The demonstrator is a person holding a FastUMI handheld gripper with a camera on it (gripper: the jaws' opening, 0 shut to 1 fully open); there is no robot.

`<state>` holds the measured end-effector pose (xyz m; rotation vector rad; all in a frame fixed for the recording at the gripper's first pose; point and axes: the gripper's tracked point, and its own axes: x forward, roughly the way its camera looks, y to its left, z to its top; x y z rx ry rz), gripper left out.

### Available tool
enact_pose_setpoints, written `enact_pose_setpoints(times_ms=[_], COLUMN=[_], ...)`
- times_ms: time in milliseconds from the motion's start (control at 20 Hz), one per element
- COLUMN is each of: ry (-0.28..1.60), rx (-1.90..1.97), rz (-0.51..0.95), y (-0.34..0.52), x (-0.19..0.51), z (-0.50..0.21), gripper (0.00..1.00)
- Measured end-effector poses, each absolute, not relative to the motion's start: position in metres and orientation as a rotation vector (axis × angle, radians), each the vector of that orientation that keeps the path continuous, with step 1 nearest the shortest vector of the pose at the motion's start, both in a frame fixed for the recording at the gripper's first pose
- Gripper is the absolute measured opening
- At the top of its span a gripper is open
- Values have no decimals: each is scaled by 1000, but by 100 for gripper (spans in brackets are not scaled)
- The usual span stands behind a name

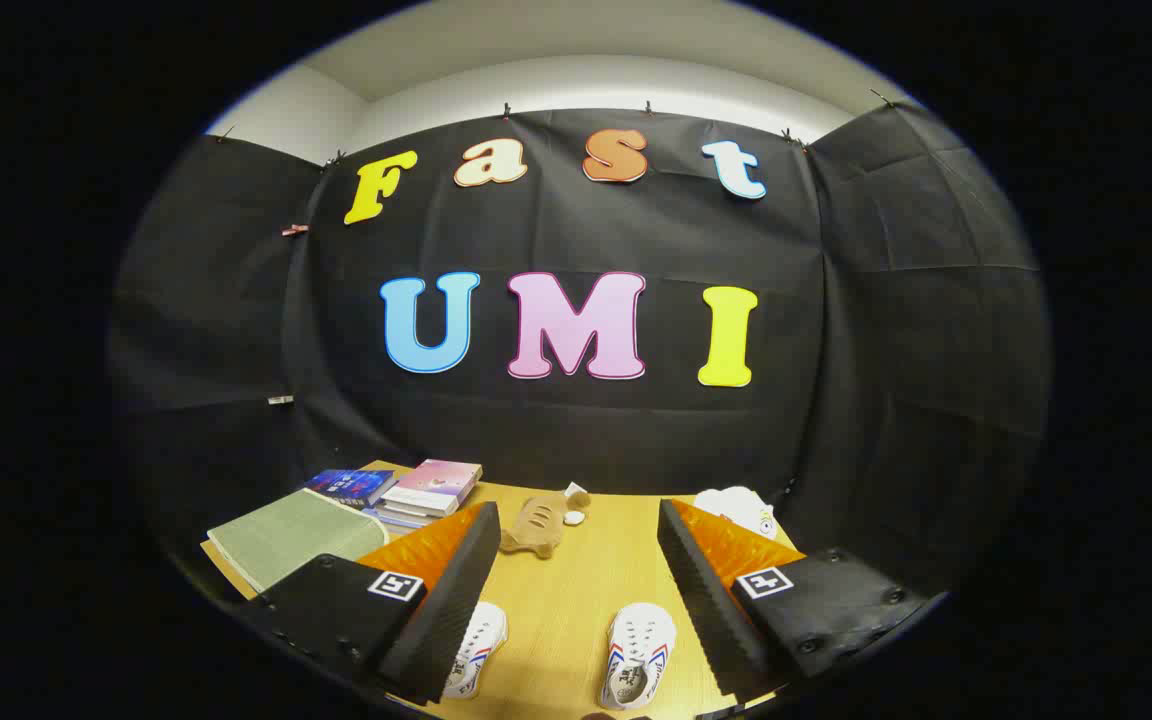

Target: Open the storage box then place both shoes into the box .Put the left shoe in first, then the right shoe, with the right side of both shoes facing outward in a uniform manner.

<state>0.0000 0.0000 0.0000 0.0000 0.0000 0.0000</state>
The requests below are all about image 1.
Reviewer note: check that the white canvas shoe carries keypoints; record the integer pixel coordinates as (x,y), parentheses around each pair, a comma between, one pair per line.
(641,640)
(481,645)

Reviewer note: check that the pale blue book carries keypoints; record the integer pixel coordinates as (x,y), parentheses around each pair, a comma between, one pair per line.
(381,517)

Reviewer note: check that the pink cover book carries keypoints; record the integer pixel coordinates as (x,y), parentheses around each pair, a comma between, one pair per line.
(436,483)

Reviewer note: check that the fabric storage box with lid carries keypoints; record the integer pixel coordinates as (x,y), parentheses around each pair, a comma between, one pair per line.
(286,540)

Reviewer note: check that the black backdrop cloth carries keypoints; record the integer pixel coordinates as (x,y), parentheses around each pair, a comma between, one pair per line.
(576,430)

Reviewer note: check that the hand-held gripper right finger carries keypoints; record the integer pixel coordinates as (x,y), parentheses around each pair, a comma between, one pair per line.
(711,610)

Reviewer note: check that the grey book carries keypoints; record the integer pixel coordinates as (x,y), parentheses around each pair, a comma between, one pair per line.
(406,516)

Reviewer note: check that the white plush toy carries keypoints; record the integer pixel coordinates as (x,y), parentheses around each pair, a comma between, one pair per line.
(736,505)

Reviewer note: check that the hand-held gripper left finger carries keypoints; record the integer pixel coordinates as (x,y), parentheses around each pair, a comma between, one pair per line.
(446,610)

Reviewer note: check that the brown bread plush toy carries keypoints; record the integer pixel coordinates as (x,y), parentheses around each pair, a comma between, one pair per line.
(534,525)

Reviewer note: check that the row of black clips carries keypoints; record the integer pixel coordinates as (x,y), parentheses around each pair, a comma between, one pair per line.
(506,110)

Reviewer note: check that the blue cover book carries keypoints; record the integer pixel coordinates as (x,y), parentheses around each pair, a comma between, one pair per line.
(346,486)

